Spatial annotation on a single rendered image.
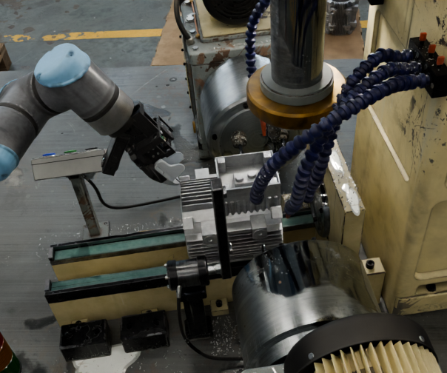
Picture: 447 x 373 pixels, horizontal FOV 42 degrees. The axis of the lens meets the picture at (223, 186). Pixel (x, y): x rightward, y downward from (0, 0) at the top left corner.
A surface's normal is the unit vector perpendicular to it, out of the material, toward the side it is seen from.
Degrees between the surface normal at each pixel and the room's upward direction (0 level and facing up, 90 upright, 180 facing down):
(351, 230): 90
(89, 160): 51
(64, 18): 0
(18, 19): 0
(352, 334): 10
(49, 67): 25
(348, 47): 0
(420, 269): 90
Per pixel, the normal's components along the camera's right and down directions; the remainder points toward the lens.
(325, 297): 0.03, -0.72
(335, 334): -0.44, -0.60
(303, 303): -0.23, -0.68
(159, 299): 0.13, 0.69
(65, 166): 0.06, 0.10
